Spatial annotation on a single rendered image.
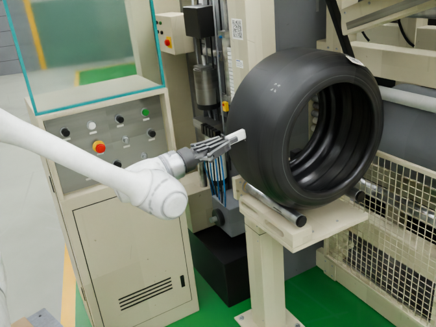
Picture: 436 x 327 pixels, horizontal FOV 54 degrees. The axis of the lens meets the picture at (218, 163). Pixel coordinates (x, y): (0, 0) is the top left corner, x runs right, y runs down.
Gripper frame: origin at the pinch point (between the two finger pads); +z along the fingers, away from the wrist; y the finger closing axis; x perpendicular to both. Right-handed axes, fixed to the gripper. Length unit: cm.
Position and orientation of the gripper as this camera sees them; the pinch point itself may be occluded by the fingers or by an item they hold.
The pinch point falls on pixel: (235, 137)
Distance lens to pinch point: 138.8
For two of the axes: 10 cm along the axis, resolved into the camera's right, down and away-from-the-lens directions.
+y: -4.9, -3.2, 8.1
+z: 8.5, -4.0, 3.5
